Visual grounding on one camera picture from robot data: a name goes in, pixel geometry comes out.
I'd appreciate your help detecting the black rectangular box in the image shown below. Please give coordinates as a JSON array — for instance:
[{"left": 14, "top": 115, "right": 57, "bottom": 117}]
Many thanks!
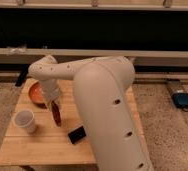
[{"left": 68, "top": 126, "right": 86, "bottom": 144}]

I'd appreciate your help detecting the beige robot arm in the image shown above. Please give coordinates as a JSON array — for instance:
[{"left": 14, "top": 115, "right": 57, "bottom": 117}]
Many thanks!
[{"left": 29, "top": 55, "right": 154, "bottom": 171}]

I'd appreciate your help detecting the wooden table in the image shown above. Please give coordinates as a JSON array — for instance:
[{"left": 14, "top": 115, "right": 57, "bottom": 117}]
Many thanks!
[{"left": 0, "top": 79, "right": 96, "bottom": 166}]

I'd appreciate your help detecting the blue device on floor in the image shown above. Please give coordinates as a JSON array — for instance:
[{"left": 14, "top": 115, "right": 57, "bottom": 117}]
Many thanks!
[{"left": 171, "top": 90, "right": 188, "bottom": 108}]

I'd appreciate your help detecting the white ceramic cup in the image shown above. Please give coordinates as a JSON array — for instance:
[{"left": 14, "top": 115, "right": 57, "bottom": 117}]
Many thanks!
[{"left": 14, "top": 109, "right": 37, "bottom": 134}]

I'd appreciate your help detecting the orange bowl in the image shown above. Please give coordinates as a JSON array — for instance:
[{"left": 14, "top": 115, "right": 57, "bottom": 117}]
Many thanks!
[{"left": 28, "top": 82, "right": 46, "bottom": 108}]

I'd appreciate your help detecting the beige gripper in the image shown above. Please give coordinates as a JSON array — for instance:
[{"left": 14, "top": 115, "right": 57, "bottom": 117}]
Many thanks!
[{"left": 40, "top": 79, "right": 61, "bottom": 109}]

